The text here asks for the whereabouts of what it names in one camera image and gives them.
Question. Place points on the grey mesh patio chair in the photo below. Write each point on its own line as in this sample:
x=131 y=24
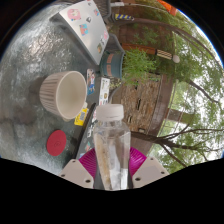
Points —
x=104 y=8
x=115 y=43

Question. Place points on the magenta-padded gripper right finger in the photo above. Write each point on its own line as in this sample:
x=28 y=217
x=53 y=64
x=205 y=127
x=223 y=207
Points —
x=148 y=170

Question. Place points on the silver laptop with stickers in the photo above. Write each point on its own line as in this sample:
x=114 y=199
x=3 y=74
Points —
x=83 y=28

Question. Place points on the small colourful sticker card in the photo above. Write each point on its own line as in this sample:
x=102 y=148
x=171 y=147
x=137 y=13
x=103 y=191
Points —
x=90 y=81

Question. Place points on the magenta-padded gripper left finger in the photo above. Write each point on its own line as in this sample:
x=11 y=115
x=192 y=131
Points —
x=77 y=173

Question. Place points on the beige ribbed ceramic mug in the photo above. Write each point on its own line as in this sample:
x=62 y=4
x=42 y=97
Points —
x=63 y=95

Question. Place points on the blue yellow striped bollard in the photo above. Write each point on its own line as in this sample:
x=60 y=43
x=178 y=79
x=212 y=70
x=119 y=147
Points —
x=124 y=17

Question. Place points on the white booklet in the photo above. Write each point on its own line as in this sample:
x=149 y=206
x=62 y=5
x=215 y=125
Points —
x=104 y=91

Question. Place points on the clear plastic bottle white cap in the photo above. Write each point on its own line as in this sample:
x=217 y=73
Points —
x=111 y=140

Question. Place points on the flat round red coaster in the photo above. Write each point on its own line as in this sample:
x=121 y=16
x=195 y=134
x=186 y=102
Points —
x=56 y=142

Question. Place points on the wooden lamp post white globe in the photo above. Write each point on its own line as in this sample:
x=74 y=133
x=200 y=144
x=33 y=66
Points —
x=150 y=51

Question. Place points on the green plant in blue pot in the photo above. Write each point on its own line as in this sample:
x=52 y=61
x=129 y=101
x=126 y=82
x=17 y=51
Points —
x=111 y=65

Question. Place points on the forked dark-trunk tree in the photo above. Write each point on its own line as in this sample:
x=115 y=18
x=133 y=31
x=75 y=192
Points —
x=150 y=138

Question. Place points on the yellow card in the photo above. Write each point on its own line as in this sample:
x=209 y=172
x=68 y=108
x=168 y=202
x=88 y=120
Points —
x=81 y=116

